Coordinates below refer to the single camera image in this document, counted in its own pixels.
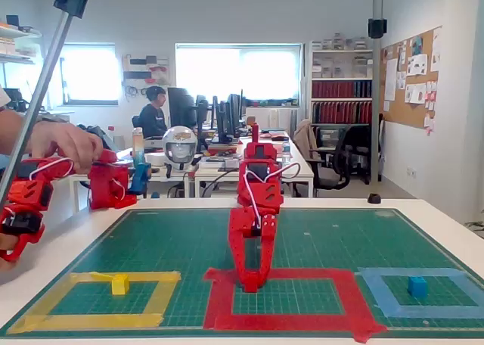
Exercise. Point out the blue tape square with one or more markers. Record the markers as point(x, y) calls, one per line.
point(435, 311)

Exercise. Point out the green cutting mat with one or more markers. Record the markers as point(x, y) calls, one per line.
point(170, 246)

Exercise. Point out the slanted metal pole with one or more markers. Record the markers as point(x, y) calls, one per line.
point(38, 95)

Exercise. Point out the white helmet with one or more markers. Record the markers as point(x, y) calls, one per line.
point(179, 148)

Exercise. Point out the white wall socket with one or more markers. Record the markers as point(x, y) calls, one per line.
point(411, 172)

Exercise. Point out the white wall shelf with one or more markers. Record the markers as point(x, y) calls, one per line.
point(15, 31)

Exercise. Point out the green plant leaves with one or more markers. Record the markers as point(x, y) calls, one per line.
point(477, 225)

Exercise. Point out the small bright window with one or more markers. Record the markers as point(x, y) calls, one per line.
point(90, 76)

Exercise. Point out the black office chair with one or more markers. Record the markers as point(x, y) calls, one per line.
point(342, 159)
point(361, 148)

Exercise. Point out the wide bright window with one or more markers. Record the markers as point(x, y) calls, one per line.
point(238, 72)

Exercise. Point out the person's left forearm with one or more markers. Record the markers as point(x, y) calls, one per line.
point(5, 133)

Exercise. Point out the person's left hand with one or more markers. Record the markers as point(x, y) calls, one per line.
point(68, 140)

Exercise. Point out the small black round knob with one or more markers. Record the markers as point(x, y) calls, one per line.
point(374, 198)

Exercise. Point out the wall tool rack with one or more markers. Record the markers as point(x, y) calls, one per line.
point(145, 74)

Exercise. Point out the blue table clamp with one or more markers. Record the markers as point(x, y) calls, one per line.
point(140, 178)

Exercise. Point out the black computer monitor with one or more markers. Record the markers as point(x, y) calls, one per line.
point(181, 106)
point(227, 118)
point(202, 110)

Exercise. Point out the vertical grey pole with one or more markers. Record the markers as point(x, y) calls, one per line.
point(377, 95)

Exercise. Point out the blue cube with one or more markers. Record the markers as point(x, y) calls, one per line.
point(417, 286)

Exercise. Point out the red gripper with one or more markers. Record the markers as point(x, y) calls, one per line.
point(242, 229)

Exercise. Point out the white bookshelf with binders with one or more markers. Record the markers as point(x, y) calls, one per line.
point(340, 89)

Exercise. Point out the red robot arm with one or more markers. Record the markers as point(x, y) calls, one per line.
point(264, 193)

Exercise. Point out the cork notice board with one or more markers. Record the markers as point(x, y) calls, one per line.
point(412, 112)

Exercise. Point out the yellow tape square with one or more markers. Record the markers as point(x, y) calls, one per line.
point(94, 322)

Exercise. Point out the yellow cube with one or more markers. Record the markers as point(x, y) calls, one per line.
point(120, 284)

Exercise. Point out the red tape square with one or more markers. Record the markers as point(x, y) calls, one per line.
point(280, 322)

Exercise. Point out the seated person in dark sweater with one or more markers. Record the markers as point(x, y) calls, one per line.
point(153, 120)

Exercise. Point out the person's right hand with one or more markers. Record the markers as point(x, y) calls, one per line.
point(4, 266)

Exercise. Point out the colourful drink bottle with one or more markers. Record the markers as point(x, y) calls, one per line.
point(138, 148)

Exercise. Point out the beige jacket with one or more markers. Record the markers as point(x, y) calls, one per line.
point(304, 137)

